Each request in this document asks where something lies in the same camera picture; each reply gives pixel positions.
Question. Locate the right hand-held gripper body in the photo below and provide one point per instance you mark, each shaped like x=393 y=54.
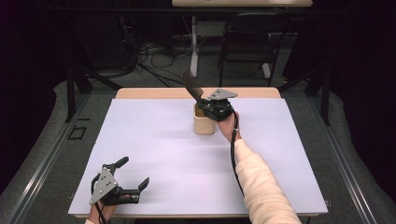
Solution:
x=221 y=107

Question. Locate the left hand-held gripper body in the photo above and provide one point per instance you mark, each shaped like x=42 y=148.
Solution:
x=104 y=185

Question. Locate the cream square cup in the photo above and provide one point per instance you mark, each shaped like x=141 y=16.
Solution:
x=204 y=126

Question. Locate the person's right hand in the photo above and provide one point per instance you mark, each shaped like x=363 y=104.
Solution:
x=229 y=129

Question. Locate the person's left hand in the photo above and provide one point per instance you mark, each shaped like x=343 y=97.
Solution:
x=104 y=211

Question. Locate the white table sheet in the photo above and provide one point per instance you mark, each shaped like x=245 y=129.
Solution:
x=186 y=161

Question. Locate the beige desk with white legs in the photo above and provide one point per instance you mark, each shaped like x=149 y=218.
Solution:
x=194 y=46

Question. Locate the black chair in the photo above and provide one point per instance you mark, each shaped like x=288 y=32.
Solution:
x=249 y=43

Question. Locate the black metal stand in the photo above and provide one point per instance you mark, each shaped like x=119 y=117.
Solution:
x=77 y=84
x=320 y=90

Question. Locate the metal floor rail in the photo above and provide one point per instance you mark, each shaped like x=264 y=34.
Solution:
x=339 y=155
x=40 y=165

